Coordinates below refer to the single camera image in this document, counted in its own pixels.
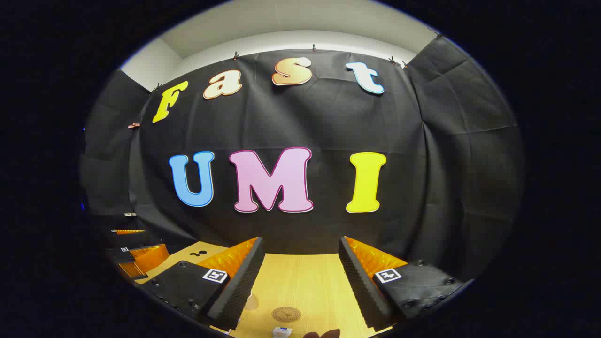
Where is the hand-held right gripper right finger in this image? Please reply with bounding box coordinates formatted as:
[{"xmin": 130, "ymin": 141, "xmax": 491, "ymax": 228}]
[{"xmin": 338, "ymin": 236, "xmax": 475, "ymax": 330}]

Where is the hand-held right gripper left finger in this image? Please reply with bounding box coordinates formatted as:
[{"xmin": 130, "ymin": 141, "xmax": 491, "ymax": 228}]
[{"xmin": 140, "ymin": 236, "xmax": 266, "ymax": 331}]

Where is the round brown coaster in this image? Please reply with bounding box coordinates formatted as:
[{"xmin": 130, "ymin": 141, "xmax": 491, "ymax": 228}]
[{"xmin": 271, "ymin": 307, "xmax": 302, "ymax": 323}]

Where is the wooden desktop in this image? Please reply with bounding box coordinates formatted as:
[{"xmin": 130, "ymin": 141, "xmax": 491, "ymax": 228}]
[{"xmin": 136, "ymin": 241, "xmax": 395, "ymax": 338}]

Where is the black backdrop cloth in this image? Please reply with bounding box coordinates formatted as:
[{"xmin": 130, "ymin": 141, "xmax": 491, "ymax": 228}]
[{"xmin": 79, "ymin": 35, "xmax": 525, "ymax": 282}]

